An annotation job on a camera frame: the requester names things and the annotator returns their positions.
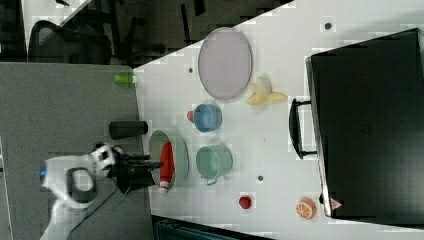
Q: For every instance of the lavender oval plate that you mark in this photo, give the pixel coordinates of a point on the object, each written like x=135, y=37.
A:
x=225, y=64

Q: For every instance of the black oven door handle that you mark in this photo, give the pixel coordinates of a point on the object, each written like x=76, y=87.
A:
x=295, y=128

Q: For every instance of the green marker pen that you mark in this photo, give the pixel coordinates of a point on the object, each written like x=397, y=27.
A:
x=124, y=79

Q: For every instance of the blue bowl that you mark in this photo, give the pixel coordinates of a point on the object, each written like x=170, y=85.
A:
x=207, y=117

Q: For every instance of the black office chair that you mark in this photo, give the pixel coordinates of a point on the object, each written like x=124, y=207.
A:
x=50, y=43

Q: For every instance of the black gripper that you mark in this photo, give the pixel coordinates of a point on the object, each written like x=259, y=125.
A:
x=125, y=162

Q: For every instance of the red plush ketchup bottle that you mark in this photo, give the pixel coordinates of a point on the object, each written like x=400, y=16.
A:
x=167, y=169

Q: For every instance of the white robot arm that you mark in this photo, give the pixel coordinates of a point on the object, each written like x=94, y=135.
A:
x=73, y=181

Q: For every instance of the black oven appliance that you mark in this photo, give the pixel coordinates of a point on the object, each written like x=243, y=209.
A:
x=367, y=109

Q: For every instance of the plush orange half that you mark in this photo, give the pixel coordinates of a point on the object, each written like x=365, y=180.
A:
x=306, y=208

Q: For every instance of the green metal cup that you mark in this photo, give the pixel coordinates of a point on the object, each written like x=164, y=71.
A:
x=213, y=161

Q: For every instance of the green strainer bowl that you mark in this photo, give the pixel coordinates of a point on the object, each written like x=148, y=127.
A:
x=180, y=155

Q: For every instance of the plush peeled banana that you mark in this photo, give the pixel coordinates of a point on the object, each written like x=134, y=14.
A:
x=262, y=93

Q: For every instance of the plush strawberry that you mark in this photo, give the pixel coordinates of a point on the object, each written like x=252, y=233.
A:
x=190, y=116

